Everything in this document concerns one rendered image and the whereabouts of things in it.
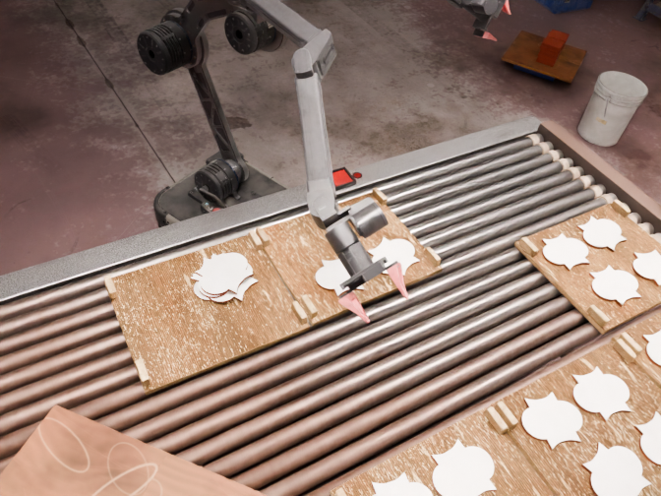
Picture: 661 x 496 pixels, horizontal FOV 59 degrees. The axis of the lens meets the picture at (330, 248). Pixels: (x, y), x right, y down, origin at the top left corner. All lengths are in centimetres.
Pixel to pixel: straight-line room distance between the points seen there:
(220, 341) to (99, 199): 190
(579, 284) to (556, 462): 54
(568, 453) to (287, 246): 85
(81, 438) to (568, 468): 100
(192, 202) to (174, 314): 134
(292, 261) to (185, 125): 217
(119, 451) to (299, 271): 65
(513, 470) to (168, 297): 90
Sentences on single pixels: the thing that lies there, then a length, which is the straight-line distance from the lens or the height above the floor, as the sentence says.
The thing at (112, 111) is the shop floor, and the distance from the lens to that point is 382.
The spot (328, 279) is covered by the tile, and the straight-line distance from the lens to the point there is 154.
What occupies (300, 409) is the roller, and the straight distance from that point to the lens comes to 137.
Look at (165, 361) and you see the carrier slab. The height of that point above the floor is 94.
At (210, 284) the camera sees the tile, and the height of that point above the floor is 97.
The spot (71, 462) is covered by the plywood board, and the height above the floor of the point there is 104.
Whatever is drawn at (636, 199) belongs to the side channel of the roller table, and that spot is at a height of 95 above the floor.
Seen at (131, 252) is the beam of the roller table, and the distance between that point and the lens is 167.
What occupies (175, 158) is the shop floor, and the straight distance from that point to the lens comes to 341.
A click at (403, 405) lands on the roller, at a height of 92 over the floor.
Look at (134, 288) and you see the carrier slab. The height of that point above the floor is 94.
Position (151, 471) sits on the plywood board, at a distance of 119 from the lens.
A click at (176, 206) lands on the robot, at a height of 24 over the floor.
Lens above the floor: 213
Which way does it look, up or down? 47 degrees down
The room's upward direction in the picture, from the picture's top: 7 degrees clockwise
